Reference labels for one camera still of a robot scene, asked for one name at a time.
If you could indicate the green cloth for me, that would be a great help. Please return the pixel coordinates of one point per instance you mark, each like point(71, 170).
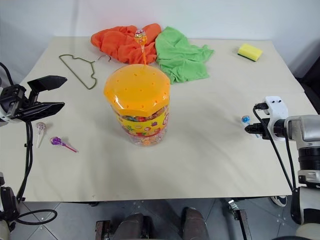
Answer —
point(180, 57)

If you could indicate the orange lollipop with orange stick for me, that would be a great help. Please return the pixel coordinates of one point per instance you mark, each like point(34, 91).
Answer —
point(140, 38)

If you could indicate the purple lollipop with pink stick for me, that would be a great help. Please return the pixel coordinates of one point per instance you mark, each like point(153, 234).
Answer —
point(57, 140)

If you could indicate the dark rounded shape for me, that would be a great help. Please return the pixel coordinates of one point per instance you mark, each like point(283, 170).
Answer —
point(135, 226)
point(195, 223)

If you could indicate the white lollipop with white stick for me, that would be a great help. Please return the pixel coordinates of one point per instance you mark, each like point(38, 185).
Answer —
point(40, 128)

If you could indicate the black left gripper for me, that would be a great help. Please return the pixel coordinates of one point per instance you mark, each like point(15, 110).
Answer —
point(13, 97)

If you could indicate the table leg with caster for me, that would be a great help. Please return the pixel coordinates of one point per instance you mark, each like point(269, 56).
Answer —
point(240, 217)

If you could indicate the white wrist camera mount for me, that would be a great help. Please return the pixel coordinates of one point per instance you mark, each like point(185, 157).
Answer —
point(3, 118)
point(277, 107)

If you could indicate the rusty metal table bracket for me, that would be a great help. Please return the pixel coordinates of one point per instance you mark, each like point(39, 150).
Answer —
point(103, 230)

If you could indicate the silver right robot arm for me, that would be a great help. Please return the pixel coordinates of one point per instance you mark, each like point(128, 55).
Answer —
point(306, 140)

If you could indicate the orange cloth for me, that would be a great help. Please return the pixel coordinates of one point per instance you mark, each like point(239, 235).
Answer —
point(120, 45)

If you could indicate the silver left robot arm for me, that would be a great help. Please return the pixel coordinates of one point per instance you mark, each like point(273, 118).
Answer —
point(5, 200)

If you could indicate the white and blue shoe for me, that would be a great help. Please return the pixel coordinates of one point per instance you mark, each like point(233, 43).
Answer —
point(279, 200)

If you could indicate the black object beside table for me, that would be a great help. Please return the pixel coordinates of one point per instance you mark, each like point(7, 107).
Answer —
point(308, 75)

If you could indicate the yellow sponge with dark base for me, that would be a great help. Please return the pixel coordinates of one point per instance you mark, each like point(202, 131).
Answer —
point(250, 51)

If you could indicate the blue lollipop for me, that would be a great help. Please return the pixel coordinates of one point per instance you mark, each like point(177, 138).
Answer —
point(245, 119)

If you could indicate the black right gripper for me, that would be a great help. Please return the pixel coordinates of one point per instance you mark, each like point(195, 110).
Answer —
point(265, 130)

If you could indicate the clear jar with orange lid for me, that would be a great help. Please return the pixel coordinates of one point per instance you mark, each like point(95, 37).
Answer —
point(137, 100)

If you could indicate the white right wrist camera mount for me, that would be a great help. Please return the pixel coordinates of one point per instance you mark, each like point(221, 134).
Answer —
point(277, 107)

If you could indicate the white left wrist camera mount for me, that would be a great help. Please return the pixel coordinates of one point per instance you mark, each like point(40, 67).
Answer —
point(3, 118)

